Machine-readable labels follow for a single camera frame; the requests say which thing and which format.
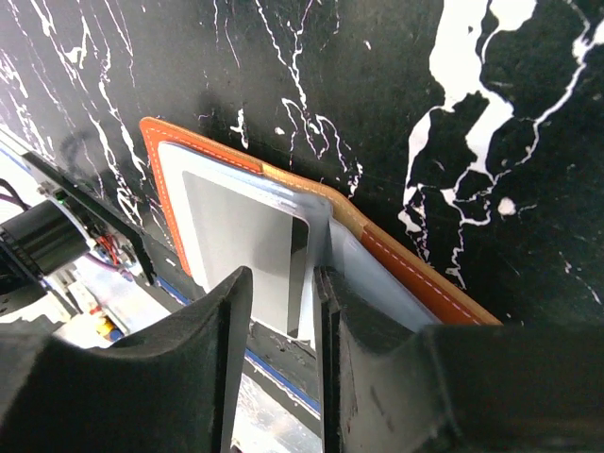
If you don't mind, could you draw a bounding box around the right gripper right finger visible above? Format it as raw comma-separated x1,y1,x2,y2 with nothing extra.
314,266,603,452

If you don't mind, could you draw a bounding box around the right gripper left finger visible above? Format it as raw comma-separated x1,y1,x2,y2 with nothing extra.
1,266,253,452

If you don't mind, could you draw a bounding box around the brown leather card holder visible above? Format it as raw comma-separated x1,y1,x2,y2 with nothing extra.
140,117,495,342

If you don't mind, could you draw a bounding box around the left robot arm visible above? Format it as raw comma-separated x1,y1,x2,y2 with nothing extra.
1,179,101,315

